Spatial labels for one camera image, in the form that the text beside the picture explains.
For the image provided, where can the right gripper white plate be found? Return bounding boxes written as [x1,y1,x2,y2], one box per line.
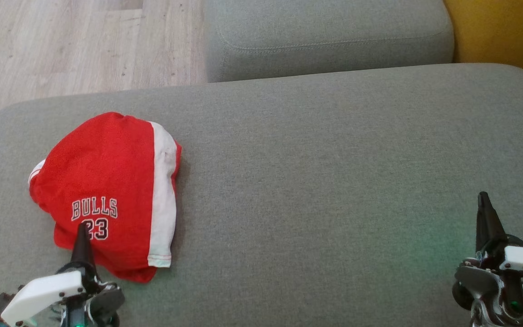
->
[452,192,523,327]

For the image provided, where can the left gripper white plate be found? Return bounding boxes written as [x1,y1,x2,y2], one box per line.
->
[0,223,126,327]

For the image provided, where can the small grey sofa seat cushion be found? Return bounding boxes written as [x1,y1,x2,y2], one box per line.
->
[202,0,455,83]

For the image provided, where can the large grey sofa seat cushion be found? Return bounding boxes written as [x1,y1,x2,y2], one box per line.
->
[0,63,523,327]

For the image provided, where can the yellow sofa backrest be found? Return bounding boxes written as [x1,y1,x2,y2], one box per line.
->
[443,0,523,89]

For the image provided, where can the red Bulls basketball shorts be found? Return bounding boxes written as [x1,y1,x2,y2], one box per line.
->
[28,111,183,283]

